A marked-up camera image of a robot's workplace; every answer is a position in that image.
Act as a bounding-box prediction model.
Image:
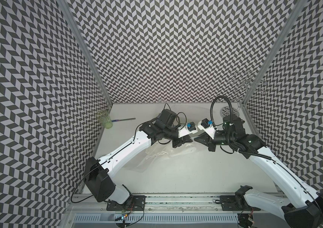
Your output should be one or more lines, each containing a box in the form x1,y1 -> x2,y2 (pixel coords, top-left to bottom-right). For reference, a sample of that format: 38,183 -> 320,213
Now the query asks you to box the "aluminium front rail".
64,193 -> 304,214

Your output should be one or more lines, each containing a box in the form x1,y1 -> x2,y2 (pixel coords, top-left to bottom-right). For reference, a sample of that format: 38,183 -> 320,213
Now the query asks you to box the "purple handled utensil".
112,117 -> 136,122

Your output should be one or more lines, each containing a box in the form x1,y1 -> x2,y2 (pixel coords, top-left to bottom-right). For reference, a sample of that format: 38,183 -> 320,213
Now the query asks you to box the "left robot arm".
84,109 -> 197,205

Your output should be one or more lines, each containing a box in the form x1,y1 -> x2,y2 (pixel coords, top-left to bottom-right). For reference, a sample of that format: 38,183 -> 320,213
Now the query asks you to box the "chrome wire mug stand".
227,70 -> 269,117

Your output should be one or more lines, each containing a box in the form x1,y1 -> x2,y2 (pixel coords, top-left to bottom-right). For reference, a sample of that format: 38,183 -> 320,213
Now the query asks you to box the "green glass cup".
96,109 -> 113,129

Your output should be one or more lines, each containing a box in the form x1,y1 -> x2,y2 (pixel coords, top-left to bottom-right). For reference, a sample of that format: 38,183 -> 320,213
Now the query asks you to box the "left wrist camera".
178,122 -> 198,138

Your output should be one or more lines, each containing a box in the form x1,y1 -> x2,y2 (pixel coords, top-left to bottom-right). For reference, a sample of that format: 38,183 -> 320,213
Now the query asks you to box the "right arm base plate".
219,195 -> 251,211

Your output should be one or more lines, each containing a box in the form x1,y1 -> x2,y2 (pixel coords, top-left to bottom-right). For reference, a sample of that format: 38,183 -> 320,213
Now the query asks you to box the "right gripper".
194,131 -> 235,151

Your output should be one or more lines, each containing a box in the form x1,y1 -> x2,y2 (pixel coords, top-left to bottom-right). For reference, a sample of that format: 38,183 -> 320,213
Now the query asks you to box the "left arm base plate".
106,195 -> 146,211

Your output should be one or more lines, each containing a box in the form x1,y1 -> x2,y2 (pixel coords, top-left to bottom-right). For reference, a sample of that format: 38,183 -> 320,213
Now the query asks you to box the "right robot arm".
195,116 -> 323,228

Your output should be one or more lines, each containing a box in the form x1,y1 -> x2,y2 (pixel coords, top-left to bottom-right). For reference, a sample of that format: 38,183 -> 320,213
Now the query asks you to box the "clear plastic vacuum bag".
132,101 -> 222,173

